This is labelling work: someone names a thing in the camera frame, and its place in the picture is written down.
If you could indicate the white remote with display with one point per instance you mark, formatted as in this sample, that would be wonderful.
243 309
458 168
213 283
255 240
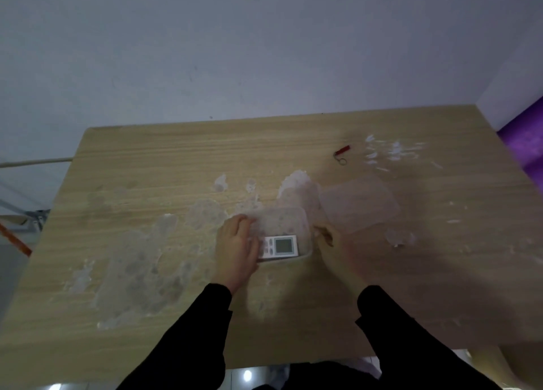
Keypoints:
282 246

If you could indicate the orange bar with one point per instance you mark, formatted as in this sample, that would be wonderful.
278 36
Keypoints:
15 239

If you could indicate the person's left fingers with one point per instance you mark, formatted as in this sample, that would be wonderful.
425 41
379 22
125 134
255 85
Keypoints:
242 224

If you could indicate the person's right hand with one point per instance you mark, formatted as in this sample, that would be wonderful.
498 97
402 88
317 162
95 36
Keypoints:
344 258

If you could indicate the clear plastic scrap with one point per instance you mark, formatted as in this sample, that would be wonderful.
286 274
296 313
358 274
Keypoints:
398 237

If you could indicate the clear plastic container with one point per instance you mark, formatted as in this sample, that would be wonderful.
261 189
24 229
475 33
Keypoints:
286 226

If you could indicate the person's left hand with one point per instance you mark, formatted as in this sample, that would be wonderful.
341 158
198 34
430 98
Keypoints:
233 254

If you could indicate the person's left forearm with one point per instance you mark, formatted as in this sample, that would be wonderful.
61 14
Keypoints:
191 343

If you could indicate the person's right fingers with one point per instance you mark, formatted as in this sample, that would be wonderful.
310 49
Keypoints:
325 235

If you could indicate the purple mat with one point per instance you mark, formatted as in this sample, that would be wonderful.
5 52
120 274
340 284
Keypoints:
526 141

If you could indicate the person's right forearm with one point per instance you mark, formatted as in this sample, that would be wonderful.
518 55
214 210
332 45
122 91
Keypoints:
407 347

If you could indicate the grey metal frame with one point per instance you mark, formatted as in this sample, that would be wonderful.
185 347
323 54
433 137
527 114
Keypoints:
27 218

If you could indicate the beige chair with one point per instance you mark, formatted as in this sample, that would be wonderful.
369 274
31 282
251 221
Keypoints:
505 366

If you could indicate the clear plastic lid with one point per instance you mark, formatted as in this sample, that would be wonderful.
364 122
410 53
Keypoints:
358 203

